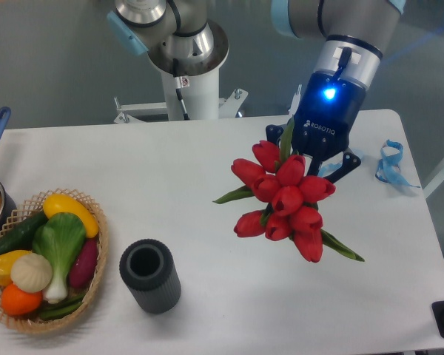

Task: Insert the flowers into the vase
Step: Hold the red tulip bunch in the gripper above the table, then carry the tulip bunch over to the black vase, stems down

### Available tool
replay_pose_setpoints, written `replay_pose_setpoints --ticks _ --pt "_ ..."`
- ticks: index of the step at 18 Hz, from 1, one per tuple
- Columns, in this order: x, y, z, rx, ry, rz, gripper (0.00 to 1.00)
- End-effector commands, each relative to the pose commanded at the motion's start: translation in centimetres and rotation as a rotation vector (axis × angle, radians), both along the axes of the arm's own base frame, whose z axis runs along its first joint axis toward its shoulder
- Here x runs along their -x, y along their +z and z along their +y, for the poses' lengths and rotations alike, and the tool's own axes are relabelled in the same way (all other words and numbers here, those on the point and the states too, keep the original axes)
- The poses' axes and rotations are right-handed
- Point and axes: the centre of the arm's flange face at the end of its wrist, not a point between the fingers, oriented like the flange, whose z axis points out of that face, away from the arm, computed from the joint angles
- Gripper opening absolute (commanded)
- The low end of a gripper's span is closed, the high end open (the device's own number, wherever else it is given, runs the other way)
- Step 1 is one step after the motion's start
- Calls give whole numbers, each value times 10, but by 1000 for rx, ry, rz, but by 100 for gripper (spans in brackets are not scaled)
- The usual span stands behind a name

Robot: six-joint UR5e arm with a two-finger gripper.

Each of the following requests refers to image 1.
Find yellow toy bell pepper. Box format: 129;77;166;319
0;250;31;286

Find green toy bok choy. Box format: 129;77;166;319
32;212;86;304

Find cream toy garlic bulb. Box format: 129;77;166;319
10;253;53;293

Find purple toy sweet potato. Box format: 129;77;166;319
68;239;98;288

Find blue crumpled ribbon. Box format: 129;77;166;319
375;139;420;188

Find green toy cucumber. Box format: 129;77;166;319
0;211;48;255

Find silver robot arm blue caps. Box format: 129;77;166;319
107;1;406;183

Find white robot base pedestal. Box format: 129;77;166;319
114;69;249;124

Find red tulip bouquet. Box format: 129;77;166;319
214;121;364;263

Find orange toy fruit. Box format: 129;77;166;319
1;284;43;316

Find green toy pea pods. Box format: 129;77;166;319
38;293;84;321

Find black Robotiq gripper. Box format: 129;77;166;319
265;72;366;183

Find dark grey ribbed vase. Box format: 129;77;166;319
119;239;181;314

